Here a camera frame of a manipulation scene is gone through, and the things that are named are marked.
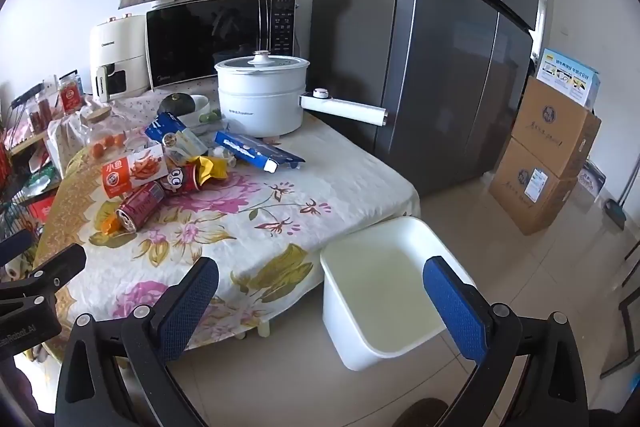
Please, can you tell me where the red drink can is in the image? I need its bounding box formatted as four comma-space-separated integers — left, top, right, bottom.
116, 183, 166, 232

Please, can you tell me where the orange peel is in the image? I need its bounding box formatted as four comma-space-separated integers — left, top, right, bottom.
97, 212, 124, 236

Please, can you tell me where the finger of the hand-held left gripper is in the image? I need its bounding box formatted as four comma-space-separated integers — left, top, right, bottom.
0, 231, 34, 267
27, 244, 87, 298

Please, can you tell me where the black metal frame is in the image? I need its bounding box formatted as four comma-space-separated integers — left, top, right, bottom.
600, 237, 640, 379

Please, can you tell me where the cream air fryer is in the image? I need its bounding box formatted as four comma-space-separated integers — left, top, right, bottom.
90, 13, 152, 102

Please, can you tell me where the orange snack box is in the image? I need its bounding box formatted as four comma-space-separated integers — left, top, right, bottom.
101, 144, 168, 200

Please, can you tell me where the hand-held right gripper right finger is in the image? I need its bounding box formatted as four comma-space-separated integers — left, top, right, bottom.
422, 256, 593, 427

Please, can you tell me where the cardboard box with white label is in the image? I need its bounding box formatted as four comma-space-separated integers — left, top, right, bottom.
489, 137, 579, 236

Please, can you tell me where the small white blue package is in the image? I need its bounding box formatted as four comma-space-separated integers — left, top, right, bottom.
577, 159, 608, 200

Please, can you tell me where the blue white printed box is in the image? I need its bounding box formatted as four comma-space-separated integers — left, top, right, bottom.
537, 48, 601, 110

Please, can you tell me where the red can with cartoon eyes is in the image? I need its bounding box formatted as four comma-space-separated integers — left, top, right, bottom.
162, 162, 203, 196

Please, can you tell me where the wooden rack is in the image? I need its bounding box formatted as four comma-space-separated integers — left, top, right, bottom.
0, 79, 66, 188

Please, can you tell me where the grey dustpan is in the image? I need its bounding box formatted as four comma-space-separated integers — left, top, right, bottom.
602, 199, 629, 231

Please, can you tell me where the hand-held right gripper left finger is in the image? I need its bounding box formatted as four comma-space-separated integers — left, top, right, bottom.
54, 257, 221, 427

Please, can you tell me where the plain white bowl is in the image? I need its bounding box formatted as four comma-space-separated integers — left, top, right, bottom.
187, 94, 222, 126

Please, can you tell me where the red label jar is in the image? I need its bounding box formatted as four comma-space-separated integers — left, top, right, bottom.
57, 74, 84, 114

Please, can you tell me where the yellow wrapper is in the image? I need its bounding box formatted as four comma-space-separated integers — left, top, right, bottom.
192, 154, 232, 188

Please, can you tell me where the black wire basket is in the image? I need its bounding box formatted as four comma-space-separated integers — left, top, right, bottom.
0, 187, 47, 250

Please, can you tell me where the blue white torn carton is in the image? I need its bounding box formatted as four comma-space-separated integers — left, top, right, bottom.
145, 113, 209, 158

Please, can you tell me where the black microwave oven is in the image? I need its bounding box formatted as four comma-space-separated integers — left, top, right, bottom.
145, 0, 297, 91

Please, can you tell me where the dark green squash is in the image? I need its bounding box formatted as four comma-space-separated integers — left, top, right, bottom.
157, 93, 197, 116

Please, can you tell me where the white electric pot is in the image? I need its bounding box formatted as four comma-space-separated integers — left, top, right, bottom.
214, 51, 389, 138

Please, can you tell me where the grey refrigerator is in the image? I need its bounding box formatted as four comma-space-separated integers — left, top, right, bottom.
312, 0, 543, 198

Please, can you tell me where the white plastic bin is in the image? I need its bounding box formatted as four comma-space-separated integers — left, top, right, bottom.
320, 216, 479, 372

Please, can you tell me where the clear plastic bag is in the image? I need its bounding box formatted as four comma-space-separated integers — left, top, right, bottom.
46, 112, 97, 178

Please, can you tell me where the floral tablecloth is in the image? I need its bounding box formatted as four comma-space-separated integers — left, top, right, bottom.
35, 94, 422, 360

